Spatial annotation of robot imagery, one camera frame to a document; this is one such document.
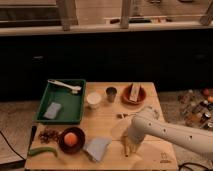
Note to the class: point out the blue grey cloth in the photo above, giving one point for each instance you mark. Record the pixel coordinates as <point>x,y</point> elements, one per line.
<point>96,148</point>

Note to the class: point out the white paper cup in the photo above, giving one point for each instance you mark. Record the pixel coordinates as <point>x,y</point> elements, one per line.
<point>93,99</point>

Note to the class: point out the green chili pepper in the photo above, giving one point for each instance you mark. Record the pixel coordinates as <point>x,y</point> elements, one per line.
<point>39,150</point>

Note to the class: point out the metal fork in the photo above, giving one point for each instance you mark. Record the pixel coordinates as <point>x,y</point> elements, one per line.
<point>124,115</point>

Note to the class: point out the green plastic tray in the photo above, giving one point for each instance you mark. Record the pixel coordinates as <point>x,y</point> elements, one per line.
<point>72,103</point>

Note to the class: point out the small cardboard box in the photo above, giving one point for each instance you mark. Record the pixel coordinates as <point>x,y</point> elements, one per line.
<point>134,92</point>

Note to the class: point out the orange fruit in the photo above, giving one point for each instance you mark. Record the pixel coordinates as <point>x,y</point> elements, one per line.
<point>70,139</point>

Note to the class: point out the yellow banana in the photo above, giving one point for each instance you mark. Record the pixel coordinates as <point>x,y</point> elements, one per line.
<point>129,146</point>

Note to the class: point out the small metal cup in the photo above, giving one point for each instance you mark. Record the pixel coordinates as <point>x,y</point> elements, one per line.
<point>111,94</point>

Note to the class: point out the dark brown bowl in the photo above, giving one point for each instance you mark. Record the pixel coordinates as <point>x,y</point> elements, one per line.
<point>75,148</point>

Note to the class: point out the grey blue sponge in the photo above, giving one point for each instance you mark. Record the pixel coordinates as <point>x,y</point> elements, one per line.
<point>52,110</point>

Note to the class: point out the spice bottle rack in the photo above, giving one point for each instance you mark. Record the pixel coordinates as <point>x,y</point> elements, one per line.
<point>197,110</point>

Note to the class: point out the dark grape bunch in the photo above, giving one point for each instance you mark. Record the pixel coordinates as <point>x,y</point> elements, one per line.
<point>48,135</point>

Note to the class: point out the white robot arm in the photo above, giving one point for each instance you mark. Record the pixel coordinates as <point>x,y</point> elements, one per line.
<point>146,122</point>

